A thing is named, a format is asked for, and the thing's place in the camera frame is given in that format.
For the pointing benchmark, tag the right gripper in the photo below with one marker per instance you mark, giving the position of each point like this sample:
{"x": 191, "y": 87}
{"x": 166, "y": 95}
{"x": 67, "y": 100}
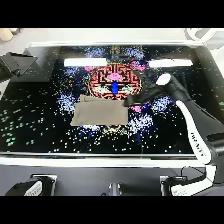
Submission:
{"x": 140, "y": 98}

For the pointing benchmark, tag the grey-brown shirt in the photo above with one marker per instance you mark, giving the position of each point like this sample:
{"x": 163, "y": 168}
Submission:
{"x": 100, "y": 113}

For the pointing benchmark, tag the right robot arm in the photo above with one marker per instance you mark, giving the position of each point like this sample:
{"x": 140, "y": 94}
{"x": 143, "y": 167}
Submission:
{"x": 200, "y": 115}

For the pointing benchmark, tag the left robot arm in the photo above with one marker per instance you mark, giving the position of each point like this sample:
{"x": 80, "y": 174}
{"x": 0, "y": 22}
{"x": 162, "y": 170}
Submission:
{"x": 20, "y": 190}

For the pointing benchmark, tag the silver frame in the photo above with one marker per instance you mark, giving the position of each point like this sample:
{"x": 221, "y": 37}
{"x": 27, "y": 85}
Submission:
{"x": 100, "y": 162}

